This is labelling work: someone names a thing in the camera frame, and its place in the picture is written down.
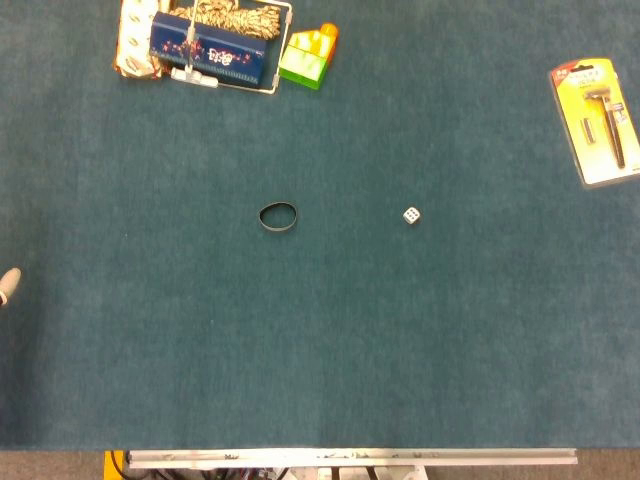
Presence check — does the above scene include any blue felt table cover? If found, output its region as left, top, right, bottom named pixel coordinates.
left=0, top=0, right=640, bottom=453

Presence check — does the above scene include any green toy block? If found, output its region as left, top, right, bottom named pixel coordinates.
left=277, top=29, right=333, bottom=92

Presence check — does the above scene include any orange toy block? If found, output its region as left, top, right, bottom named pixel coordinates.
left=319, top=22, right=341, bottom=66

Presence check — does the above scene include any dark blue printed box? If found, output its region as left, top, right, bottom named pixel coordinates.
left=149, top=11, right=270, bottom=87

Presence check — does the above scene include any white red snack packet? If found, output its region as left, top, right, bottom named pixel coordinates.
left=113, top=0, right=165, bottom=80

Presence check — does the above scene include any yellow razor blister pack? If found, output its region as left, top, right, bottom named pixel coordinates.
left=549, top=57, right=640, bottom=190

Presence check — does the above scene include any black rubber band ring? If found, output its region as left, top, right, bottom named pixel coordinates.
left=257, top=201, right=299, bottom=234

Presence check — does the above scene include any white wire basket frame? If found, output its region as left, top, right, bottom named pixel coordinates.
left=168, top=0, right=295, bottom=97

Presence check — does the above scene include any aluminium profile rail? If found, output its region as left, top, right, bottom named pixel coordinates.
left=124, top=447, right=579, bottom=470

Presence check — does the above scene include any beige brown rope bundle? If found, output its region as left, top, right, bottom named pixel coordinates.
left=168, top=0, right=282, bottom=40

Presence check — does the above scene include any yellow bracket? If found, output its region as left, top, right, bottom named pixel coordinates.
left=103, top=450, right=127, bottom=480

